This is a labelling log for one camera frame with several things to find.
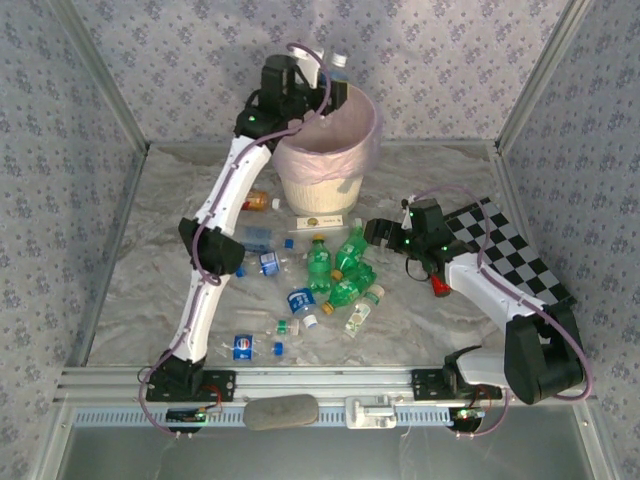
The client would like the black white checkerboard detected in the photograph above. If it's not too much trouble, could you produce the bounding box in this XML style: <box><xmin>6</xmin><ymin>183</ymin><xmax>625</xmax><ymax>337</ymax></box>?
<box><xmin>442</xmin><ymin>197</ymin><xmax>577</xmax><ymax>306</ymax></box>

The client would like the slotted grey strip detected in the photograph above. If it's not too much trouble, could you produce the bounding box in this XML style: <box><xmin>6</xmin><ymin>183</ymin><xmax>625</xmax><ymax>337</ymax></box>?
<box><xmin>73</xmin><ymin>408</ymin><xmax>454</xmax><ymax>427</ymax></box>

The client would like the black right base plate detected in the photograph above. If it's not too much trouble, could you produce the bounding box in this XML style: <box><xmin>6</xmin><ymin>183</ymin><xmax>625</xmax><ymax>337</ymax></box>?
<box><xmin>410</xmin><ymin>368</ymin><xmax>504</xmax><ymax>401</ymax></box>

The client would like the white clamp bracket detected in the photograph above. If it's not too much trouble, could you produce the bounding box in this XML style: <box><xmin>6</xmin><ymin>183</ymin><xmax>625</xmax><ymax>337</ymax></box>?
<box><xmin>344</xmin><ymin>393</ymin><xmax>399</xmax><ymax>430</ymax></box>

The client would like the aluminium frame post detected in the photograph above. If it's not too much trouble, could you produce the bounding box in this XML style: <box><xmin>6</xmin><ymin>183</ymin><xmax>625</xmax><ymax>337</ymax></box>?
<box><xmin>493</xmin><ymin>0</ymin><xmax>597</xmax><ymax>151</ymax></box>
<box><xmin>49</xmin><ymin>0</ymin><xmax>152</xmax><ymax>151</ymax></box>

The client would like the left circuit board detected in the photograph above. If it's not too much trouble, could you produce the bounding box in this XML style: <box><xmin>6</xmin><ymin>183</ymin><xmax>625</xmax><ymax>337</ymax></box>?
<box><xmin>166</xmin><ymin>407</ymin><xmax>210</xmax><ymax>425</ymax></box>

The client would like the amber bottle red label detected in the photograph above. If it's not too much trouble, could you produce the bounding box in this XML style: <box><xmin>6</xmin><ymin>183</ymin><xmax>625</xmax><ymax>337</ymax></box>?
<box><xmin>241</xmin><ymin>188</ymin><xmax>283</xmax><ymax>213</ymax></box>

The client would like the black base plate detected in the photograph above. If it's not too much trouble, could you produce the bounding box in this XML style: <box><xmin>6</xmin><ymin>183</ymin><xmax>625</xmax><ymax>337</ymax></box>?
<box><xmin>145</xmin><ymin>368</ymin><xmax>237</xmax><ymax>404</ymax></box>
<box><xmin>410</xmin><ymin>368</ymin><xmax>504</xmax><ymax>401</ymax></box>

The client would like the white green label bottle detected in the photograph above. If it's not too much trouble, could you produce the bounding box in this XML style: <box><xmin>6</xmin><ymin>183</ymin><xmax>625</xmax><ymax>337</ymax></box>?
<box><xmin>342</xmin><ymin>284</ymin><xmax>386</xmax><ymax>340</ymax></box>

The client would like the green bottle yellow cap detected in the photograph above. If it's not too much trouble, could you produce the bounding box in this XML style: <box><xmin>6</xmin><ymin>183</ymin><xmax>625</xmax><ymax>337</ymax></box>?
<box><xmin>320</xmin><ymin>279</ymin><xmax>374</xmax><ymax>316</ymax></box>
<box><xmin>330</xmin><ymin>264</ymin><xmax>379</xmax><ymax>291</ymax></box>
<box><xmin>305</xmin><ymin>233</ymin><xmax>335</xmax><ymax>296</ymax></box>

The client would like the grey metal panel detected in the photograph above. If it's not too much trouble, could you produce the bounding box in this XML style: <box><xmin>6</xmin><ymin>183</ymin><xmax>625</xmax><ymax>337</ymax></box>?
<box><xmin>59</xmin><ymin>405</ymin><xmax>619</xmax><ymax>480</ymax></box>

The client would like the green bottle white cap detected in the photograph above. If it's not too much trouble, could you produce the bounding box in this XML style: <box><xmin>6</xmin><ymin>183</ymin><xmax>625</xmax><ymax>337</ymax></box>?
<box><xmin>333</xmin><ymin>217</ymin><xmax>372</xmax><ymax>274</ymax></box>

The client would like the clear Pepsi bottle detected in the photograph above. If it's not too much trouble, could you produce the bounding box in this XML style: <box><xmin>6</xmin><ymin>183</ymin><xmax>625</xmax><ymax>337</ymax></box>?
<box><xmin>219</xmin><ymin>332</ymin><xmax>286</xmax><ymax>361</ymax></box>

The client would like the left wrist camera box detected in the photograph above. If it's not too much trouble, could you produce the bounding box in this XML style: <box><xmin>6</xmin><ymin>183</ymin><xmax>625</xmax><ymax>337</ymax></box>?
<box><xmin>293</xmin><ymin>47</ymin><xmax>327</xmax><ymax>90</ymax></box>

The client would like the grey oval pad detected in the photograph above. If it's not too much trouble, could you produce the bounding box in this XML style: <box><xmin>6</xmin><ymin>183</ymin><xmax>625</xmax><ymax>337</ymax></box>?
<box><xmin>242</xmin><ymin>393</ymin><xmax>321</xmax><ymax>432</ymax></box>

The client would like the pink plastic bin liner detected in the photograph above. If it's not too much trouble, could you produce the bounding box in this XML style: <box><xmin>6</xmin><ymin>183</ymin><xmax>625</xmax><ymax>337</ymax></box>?
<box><xmin>272</xmin><ymin>84</ymin><xmax>384</xmax><ymax>186</ymax></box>

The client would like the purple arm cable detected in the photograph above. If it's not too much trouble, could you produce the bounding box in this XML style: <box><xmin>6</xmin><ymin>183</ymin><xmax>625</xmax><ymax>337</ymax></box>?
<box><xmin>404</xmin><ymin>184</ymin><xmax>596</xmax><ymax>440</ymax></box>
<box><xmin>137</xmin><ymin>42</ymin><xmax>334</xmax><ymax>440</ymax></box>

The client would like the aluminium front rail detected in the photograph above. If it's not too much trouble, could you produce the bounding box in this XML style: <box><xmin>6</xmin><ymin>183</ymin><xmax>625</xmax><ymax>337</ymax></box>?
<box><xmin>53</xmin><ymin>366</ymin><xmax>599</xmax><ymax>404</ymax></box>

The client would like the white ribbed waste bin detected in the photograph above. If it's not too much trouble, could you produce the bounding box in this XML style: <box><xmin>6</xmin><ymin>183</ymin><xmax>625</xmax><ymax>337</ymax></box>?
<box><xmin>277</xmin><ymin>172</ymin><xmax>366</xmax><ymax>215</ymax></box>

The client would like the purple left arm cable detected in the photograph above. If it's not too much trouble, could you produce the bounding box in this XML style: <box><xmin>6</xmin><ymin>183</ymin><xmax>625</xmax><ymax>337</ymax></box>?
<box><xmin>137</xmin><ymin>42</ymin><xmax>334</xmax><ymax>440</ymax></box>

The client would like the large clear bottle blue label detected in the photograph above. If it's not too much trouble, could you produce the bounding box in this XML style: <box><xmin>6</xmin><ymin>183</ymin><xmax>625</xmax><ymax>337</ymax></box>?
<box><xmin>240</xmin><ymin>225</ymin><xmax>296</xmax><ymax>254</ymax></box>

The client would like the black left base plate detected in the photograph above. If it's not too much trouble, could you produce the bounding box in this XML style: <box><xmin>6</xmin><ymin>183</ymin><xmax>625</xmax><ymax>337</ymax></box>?
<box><xmin>145</xmin><ymin>368</ymin><xmax>237</xmax><ymax>404</ymax></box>

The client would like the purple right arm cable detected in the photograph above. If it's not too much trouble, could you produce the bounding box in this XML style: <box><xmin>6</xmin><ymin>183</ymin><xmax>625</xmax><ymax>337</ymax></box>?
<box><xmin>404</xmin><ymin>184</ymin><xmax>596</xmax><ymax>440</ymax></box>

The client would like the aluminium side rail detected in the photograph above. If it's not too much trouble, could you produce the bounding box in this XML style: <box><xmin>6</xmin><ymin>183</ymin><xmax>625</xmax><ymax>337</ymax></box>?
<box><xmin>488</xmin><ymin>142</ymin><xmax>574</xmax><ymax>364</ymax></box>
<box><xmin>69</xmin><ymin>142</ymin><xmax>152</xmax><ymax>369</ymax></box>

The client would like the blue label bottle white cap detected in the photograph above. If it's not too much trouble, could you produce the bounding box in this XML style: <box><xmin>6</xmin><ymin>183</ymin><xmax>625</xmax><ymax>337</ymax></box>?
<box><xmin>285</xmin><ymin>286</ymin><xmax>320</xmax><ymax>330</ymax></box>

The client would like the clear bottle blue cap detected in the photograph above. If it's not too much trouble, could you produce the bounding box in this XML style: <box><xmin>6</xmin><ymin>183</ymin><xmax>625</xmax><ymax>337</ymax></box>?
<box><xmin>234</xmin><ymin>251</ymin><xmax>301</xmax><ymax>279</ymax></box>

